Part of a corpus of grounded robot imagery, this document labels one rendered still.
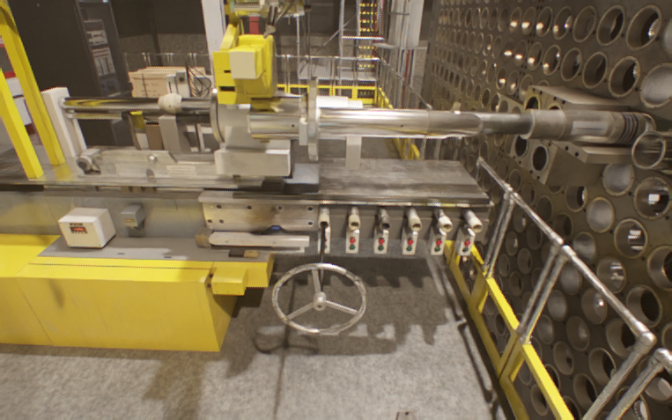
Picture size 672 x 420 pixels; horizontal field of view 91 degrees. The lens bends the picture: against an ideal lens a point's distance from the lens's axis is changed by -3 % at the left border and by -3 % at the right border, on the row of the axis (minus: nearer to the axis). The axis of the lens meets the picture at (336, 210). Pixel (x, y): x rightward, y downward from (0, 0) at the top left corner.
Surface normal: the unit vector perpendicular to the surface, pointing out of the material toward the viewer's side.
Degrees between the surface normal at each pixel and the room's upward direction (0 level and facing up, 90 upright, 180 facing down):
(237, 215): 90
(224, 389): 0
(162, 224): 90
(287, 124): 90
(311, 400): 0
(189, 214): 90
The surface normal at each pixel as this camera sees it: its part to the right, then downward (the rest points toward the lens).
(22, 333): 0.00, 0.50
